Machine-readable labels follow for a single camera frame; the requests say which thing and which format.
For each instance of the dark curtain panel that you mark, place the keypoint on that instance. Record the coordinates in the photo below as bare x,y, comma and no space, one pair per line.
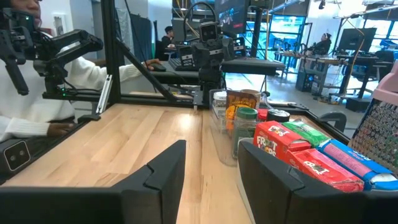
141,37

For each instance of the black keyboard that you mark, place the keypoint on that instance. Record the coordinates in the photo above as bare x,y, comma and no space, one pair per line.
178,63

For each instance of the pink steel box grater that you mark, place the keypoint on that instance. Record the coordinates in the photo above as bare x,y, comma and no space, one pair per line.
379,130

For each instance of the black computer mouse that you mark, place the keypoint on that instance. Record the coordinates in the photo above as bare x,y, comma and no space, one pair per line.
159,67

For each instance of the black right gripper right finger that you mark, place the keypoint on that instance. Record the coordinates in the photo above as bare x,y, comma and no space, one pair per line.
295,205

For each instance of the person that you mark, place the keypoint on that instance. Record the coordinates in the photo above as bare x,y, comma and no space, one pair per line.
167,40
28,99
321,45

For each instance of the black desk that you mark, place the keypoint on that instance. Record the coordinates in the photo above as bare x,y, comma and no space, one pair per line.
248,66

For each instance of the taco seasoning packet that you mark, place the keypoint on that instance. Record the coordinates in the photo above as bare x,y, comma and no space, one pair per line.
241,101

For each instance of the black desk monitor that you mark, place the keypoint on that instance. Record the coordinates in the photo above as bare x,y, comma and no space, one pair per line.
356,39

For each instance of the black support post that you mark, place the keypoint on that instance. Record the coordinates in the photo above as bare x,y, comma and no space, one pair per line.
256,31

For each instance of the silver aluminium bracket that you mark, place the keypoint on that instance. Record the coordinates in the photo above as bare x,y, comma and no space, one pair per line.
104,93

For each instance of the orange spice bottle black lid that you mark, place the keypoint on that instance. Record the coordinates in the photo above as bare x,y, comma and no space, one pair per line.
278,115

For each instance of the oregano glass spice jar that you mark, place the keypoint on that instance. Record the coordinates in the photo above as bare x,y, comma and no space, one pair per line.
245,124

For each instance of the table-level camera box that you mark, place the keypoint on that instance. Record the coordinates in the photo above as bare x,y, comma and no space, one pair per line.
15,155

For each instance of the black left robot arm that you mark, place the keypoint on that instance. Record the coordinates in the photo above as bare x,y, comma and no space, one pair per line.
210,81

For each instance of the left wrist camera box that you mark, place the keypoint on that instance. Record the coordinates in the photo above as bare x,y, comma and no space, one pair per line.
208,31

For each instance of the wall-mounted monitor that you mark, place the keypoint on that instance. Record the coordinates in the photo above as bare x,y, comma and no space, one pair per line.
231,15

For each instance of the person's hand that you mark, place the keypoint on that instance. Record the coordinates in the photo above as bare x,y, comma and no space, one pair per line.
152,63
60,129

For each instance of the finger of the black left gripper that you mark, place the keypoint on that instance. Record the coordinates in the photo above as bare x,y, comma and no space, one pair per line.
239,46
186,56

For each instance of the blue Rice Krispies box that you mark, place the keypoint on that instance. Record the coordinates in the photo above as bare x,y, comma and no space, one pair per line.
351,158

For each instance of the wooden background desk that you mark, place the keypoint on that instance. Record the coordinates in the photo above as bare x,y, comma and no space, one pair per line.
311,59

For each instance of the white round lid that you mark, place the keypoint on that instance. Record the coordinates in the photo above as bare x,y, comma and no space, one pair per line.
219,99

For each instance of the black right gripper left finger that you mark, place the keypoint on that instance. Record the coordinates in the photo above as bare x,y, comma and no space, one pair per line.
149,202

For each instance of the green Apple Jacks box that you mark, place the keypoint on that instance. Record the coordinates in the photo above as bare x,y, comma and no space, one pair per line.
306,132

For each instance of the clear plastic bin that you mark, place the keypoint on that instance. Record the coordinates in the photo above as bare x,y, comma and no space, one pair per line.
222,140

